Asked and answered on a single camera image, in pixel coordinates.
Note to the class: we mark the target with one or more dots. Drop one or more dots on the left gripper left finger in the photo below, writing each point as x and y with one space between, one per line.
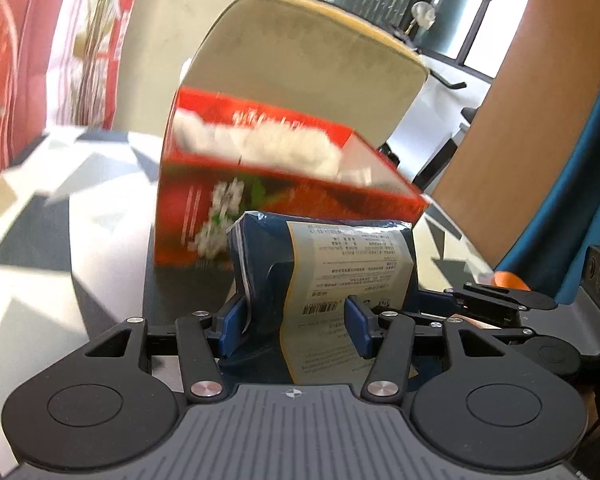
204 338

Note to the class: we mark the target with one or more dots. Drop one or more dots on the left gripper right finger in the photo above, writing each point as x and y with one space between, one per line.
387 339

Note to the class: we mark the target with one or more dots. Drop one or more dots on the dark blue wipes pack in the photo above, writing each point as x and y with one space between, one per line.
296 273

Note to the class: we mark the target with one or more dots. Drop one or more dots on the exercise bike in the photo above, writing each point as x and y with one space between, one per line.
434 117

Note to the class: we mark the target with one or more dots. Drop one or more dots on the geometric patterned tablecloth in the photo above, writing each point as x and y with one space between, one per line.
77 210

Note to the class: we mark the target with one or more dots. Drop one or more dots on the red strawberry cardboard box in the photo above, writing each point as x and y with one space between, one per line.
223 156

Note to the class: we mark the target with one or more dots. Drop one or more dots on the beige chair with yellow back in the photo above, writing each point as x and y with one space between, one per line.
313 58

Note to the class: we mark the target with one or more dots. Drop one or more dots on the brown wooden panel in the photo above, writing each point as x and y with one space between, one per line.
527 126

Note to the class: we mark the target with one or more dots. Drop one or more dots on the white desk lamp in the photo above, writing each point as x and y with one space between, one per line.
423 16

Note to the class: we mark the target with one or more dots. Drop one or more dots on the red printed backdrop curtain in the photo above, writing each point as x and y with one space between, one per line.
59 66

